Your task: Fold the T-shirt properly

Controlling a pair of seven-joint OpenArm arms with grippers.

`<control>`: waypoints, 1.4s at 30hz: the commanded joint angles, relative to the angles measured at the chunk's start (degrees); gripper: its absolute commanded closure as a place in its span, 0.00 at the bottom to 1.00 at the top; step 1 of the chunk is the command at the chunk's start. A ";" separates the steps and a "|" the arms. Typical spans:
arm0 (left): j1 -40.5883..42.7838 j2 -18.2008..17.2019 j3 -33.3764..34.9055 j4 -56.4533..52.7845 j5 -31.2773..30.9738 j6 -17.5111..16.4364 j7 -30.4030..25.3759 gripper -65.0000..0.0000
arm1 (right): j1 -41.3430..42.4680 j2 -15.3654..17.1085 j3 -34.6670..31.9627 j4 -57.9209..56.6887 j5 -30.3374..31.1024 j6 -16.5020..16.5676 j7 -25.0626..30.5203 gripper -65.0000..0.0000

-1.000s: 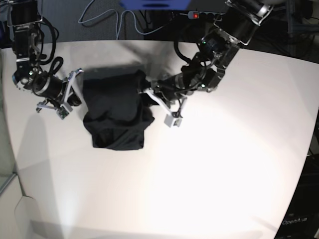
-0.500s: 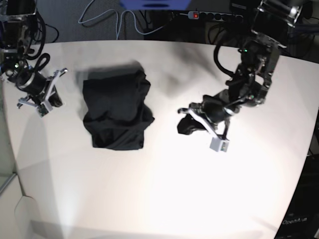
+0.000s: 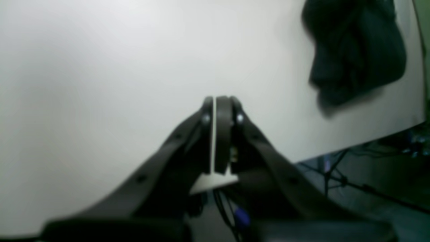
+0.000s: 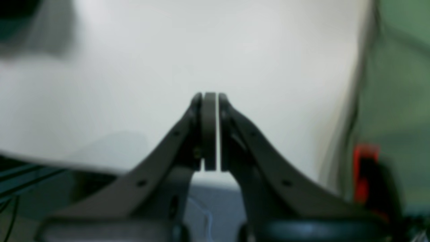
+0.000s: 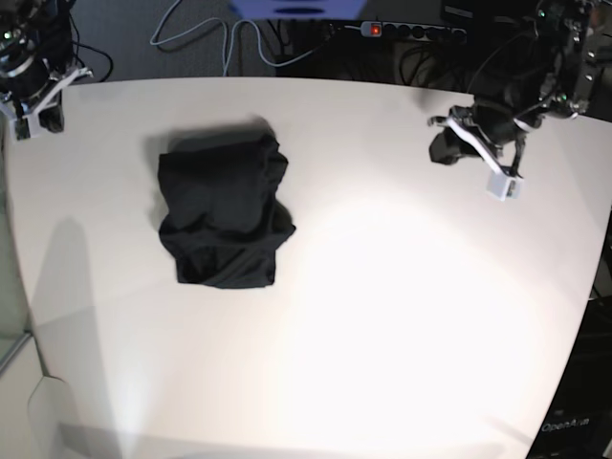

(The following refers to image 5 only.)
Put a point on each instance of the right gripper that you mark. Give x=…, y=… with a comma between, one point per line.
x=43, y=113

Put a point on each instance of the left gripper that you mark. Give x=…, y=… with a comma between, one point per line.
x=490, y=133

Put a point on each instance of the dark long-sleeve T-shirt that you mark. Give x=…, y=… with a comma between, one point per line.
x=224, y=223

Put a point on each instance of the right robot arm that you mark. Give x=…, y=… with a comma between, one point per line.
x=38, y=61

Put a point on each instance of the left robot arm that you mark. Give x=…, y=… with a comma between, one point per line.
x=545, y=65

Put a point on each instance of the glass side panel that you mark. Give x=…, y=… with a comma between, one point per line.
x=15, y=321

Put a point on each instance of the blue plastic bin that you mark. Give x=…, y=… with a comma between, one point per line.
x=298, y=9

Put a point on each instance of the black OpenArm control box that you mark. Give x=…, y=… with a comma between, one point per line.
x=578, y=422

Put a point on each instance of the grey power strip red switch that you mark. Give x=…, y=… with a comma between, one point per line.
x=413, y=31

